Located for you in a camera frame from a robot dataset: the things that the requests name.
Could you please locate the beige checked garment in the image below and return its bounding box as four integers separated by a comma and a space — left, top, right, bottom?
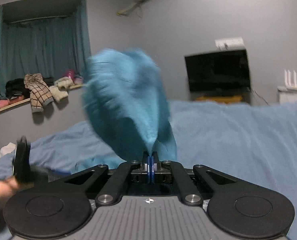
24, 73, 54, 114

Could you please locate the red folded cloth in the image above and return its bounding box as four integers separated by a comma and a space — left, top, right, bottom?
0, 97, 24, 109

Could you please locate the black television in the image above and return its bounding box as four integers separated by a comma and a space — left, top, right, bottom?
184, 49, 251, 93

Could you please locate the beige fuzzy garment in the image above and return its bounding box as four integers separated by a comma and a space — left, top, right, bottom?
49, 77, 75, 103

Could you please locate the white pillow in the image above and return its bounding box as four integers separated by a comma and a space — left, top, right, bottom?
0, 142, 16, 157

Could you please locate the black power cable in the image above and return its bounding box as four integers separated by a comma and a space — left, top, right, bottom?
250, 88, 270, 106

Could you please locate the black cloth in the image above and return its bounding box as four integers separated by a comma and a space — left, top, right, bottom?
5, 77, 55, 100

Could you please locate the person's left hand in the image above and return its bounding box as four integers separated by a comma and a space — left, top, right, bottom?
0, 176, 36, 202

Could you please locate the yellow television stand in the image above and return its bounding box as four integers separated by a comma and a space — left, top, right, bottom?
189, 91, 251, 105

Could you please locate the light blue bed blanket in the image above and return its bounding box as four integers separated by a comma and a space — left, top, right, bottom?
0, 100, 297, 240

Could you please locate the teal zip-up jacket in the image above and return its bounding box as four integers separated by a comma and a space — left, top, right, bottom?
76, 47, 178, 172

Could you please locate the white antenna router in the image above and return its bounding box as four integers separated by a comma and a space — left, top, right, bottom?
284, 69, 297, 91

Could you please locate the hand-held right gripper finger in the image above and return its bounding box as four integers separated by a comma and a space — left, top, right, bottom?
61, 152, 151, 205
151, 152, 239, 206

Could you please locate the teal window curtain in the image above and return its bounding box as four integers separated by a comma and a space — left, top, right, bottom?
0, 0, 92, 101

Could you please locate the pink plush item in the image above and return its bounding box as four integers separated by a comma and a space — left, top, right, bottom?
63, 69, 84, 85

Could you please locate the pile of clothes on sill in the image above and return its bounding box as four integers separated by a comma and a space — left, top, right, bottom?
0, 83, 87, 116

